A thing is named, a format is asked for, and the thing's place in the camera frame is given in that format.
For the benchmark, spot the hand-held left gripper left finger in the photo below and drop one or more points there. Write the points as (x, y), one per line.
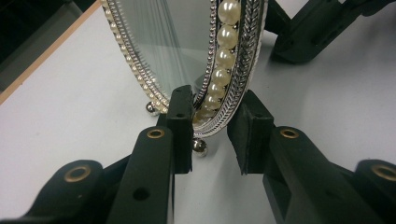
(152, 174)

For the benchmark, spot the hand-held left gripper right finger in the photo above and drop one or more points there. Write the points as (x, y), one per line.
(299, 174)

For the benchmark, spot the oval pearl-rimmed mirror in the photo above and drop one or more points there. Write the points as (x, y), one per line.
(224, 62)

